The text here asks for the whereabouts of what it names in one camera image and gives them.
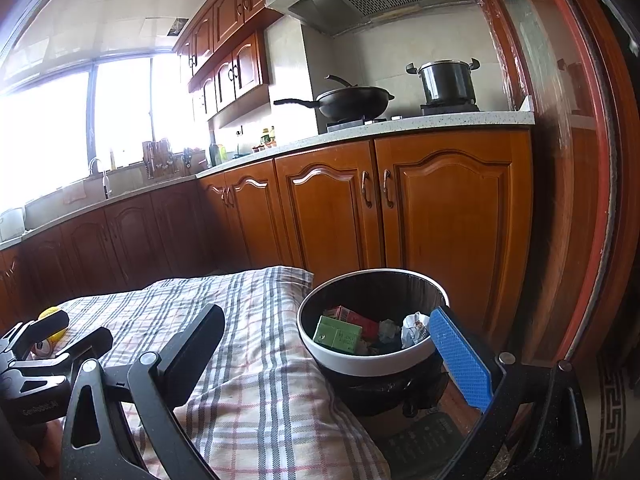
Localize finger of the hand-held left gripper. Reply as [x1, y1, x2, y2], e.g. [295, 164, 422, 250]
[1, 309, 72, 359]
[14, 326, 114, 377]

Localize red white carton box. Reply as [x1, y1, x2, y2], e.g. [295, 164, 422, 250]
[326, 305, 382, 342]

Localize wooden upper kitchen cabinets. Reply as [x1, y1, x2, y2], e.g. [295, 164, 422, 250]
[172, 0, 331, 128]

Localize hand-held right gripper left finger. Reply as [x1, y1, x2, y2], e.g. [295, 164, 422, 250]
[59, 302, 227, 480]

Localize crumpled grey paper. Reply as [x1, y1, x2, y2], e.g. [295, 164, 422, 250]
[376, 319, 402, 344]

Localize plaid cloth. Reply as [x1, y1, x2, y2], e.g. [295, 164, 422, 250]
[29, 265, 392, 480]

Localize metal sink faucet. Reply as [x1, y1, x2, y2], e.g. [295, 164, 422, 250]
[88, 156, 113, 202]

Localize green carton box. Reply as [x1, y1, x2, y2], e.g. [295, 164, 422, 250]
[313, 314, 364, 354]

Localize gas stove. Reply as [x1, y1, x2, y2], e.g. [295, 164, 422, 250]
[319, 101, 482, 134]

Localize black cooking pot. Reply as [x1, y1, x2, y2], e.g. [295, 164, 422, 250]
[405, 57, 482, 107]

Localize wooden kitchen cabinets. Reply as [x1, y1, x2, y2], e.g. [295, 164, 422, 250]
[0, 129, 535, 321]
[172, 0, 331, 128]

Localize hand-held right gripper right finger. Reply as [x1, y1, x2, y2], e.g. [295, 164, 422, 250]
[427, 305, 594, 480]

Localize kitchen window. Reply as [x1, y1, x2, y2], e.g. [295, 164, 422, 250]
[0, 47, 201, 211]

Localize speckled kitchen countertop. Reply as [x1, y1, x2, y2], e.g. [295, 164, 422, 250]
[0, 109, 537, 251]

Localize wooden knife block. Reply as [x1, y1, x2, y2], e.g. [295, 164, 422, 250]
[141, 139, 177, 179]

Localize red sliding door frame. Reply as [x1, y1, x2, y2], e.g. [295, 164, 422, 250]
[460, 0, 623, 367]

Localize wooden lower kitchen cabinets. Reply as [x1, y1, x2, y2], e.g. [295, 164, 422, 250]
[0, 129, 535, 321]

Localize yellow foam fruit net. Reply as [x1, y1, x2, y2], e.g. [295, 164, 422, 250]
[38, 306, 70, 342]

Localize black wok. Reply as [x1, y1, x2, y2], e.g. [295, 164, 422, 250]
[273, 74, 397, 122]

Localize white rimmed black bin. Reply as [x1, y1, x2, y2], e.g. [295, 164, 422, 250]
[296, 267, 452, 417]

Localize white paper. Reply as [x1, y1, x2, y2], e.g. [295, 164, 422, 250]
[399, 311, 432, 349]

